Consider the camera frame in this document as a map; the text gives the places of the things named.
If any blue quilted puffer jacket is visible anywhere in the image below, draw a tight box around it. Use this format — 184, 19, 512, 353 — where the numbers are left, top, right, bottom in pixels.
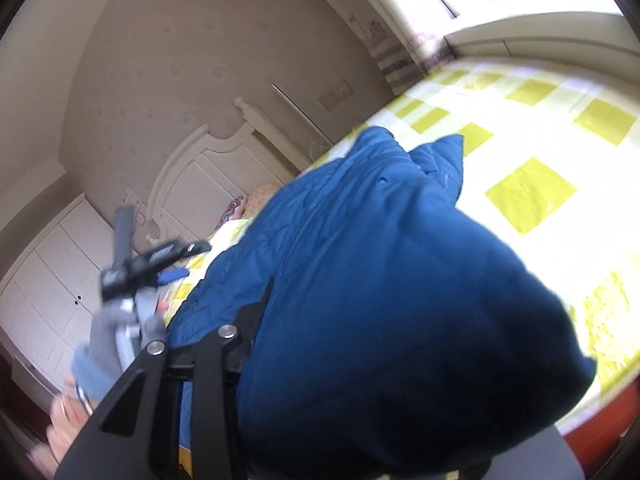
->
168, 128, 596, 479

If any gloved left hand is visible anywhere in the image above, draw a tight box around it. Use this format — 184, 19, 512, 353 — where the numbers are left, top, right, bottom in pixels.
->
70, 287, 167, 404

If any white wardrobe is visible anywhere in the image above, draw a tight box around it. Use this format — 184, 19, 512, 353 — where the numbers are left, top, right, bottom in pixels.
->
1, 195, 113, 389

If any colourful patterned pillow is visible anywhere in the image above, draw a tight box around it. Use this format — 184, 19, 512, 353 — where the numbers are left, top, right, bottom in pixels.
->
216, 195, 246, 229

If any white wooden headboard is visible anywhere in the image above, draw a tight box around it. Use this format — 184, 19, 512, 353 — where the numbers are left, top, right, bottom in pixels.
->
145, 98, 310, 246

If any peach checkered pillow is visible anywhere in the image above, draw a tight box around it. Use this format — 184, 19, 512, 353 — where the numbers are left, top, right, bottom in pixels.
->
243, 183, 281, 219

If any white slim desk lamp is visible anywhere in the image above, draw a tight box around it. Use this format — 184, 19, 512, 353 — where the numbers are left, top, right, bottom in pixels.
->
271, 84, 334, 146

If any patterned striped curtain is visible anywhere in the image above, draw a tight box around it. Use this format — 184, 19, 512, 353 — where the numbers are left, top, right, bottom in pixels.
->
326, 0, 454, 96

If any yellow white checkered quilt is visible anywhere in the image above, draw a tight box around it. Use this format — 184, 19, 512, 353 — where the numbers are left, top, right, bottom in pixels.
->
159, 56, 640, 436

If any paper notice on wall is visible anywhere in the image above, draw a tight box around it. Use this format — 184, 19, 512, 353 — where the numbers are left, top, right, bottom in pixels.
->
122, 188, 148, 226

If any wall socket panel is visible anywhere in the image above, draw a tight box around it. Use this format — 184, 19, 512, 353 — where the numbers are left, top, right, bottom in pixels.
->
317, 79, 354, 112

